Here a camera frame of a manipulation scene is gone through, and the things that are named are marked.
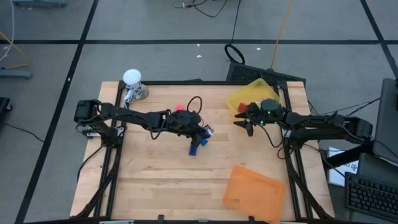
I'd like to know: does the yellow plastic bin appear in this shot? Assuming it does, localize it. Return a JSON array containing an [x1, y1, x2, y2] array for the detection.
[[226, 77, 283, 121]]

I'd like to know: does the yellow hanging cable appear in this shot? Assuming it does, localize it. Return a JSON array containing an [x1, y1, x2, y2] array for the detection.
[[269, 0, 295, 70]]

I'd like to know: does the black cable with loop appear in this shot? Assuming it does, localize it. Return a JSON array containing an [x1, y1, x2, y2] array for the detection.
[[224, 0, 246, 65]]

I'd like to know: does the white paper sheet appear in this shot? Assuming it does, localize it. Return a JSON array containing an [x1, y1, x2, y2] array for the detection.
[[327, 146, 359, 187]]

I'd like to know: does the dark grey monitor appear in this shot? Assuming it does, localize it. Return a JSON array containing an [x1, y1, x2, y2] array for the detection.
[[372, 77, 398, 164]]

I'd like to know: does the black aluminium table frame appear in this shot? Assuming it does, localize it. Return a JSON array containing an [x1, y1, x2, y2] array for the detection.
[[70, 80, 336, 221]]

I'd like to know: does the black floor object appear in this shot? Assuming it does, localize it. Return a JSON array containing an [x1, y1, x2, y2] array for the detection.
[[0, 96, 12, 114]]

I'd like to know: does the grey floor box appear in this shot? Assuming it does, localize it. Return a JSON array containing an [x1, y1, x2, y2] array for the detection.
[[12, 0, 68, 8]]

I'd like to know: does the white lamp cable with plug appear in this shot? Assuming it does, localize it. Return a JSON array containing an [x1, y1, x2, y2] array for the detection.
[[123, 83, 146, 106]]

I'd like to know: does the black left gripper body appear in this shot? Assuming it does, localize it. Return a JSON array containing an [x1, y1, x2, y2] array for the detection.
[[167, 109, 203, 137]]

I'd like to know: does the white mushroom-shaped lamp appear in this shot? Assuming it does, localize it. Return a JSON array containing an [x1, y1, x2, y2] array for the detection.
[[122, 68, 150, 101]]

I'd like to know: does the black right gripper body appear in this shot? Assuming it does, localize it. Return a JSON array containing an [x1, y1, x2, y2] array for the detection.
[[248, 98, 285, 126]]

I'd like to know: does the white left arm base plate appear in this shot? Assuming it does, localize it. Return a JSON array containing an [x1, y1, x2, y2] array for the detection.
[[81, 126, 126, 139]]

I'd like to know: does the white floor cable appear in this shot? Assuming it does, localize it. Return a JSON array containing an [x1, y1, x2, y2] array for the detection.
[[0, 0, 16, 63]]

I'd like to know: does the grey floor bar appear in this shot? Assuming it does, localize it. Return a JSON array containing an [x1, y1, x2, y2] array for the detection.
[[0, 68, 33, 80]]

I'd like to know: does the orange plastic bin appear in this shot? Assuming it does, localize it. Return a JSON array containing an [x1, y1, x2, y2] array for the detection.
[[222, 164, 287, 224]]

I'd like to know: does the black computer keyboard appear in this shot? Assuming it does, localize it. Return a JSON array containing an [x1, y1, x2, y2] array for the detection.
[[344, 172, 398, 222]]

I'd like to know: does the black left gripper cable loop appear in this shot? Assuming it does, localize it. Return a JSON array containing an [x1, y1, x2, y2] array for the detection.
[[186, 95, 204, 115]]

